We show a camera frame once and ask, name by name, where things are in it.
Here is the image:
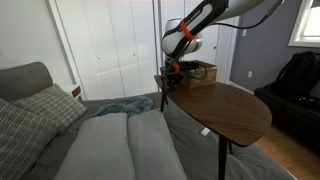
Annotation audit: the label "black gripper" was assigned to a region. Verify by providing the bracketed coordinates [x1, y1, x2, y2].
[165, 61, 185, 90]

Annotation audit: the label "cardboard box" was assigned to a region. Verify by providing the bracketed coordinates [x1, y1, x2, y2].
[160, 59, 218, 89]

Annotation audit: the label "slanted black table leg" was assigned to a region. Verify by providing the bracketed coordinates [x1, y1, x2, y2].
[159, 74, 168, 113]

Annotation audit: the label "blue grey blanket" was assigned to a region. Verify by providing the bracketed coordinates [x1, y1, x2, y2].
[91, 95, 154, 118]

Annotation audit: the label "narrow light grey cushion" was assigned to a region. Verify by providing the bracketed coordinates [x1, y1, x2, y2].
[127, 109, 188, 180]

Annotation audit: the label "dark wooden oval table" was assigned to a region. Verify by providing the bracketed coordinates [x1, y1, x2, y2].
[163, 98, 296, 180]

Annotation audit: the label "white closet doors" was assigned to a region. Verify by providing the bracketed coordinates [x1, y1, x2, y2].
[46, 0, 239, 101]

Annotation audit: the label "long black table leg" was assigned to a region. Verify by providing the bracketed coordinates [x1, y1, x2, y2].
[218, 136, 228, 180]

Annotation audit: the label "wide light grey cushion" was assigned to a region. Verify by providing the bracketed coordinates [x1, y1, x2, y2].
[53, 112, 138, 180]

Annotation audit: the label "black bench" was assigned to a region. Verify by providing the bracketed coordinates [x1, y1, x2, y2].
[253, 84, 320, 154]

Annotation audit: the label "small plaid pillow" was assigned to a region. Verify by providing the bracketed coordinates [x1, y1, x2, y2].
[11, 83, 88, 136]

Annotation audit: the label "black backpack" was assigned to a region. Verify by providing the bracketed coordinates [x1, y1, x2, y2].
[273, 50, 320, 99]

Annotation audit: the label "white framed window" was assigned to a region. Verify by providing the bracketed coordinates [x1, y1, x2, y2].
[288, 0, 320, 48]

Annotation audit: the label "grey sofa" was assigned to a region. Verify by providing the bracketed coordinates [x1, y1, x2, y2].
[0, 61, 168, 180]

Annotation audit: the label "large plaid pillow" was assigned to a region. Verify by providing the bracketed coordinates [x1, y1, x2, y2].
[0, 97, 61, 180]

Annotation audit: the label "black cable loop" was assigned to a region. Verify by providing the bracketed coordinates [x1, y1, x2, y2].
[181, 61, 208, 81]

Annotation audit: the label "orange strap on arm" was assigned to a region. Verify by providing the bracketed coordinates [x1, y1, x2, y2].
[179, 19, 195, 41]

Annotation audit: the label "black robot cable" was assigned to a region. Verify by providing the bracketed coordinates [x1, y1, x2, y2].
[209, 0, 286, 30]

